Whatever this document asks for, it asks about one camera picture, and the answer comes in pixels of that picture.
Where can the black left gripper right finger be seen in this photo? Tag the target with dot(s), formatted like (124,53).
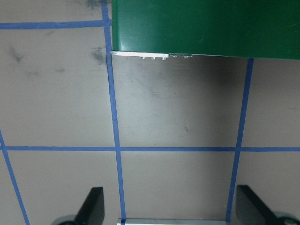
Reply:
(251,210)

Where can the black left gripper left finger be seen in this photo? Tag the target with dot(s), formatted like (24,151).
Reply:
(90,213)

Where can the green conveyor belt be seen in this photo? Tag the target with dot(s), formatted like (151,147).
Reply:
(234,28)

